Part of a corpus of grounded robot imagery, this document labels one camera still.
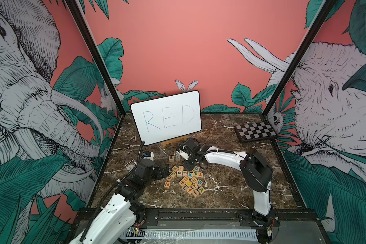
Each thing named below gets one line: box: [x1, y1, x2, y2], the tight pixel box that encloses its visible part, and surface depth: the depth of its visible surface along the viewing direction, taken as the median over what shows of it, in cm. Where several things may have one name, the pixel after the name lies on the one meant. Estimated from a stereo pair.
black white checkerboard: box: [233, 122, 278, 143], surface depth 109 cm
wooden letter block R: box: [168, 155, 175, 163], surface depth 95 cm
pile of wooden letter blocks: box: [163, 165, 206, 198], surface depth 86 cm
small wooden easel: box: [161, 135, 189, 147], surface depth 100 cm
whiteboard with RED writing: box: [130, 89, 202, 146], surface depth 92 cm
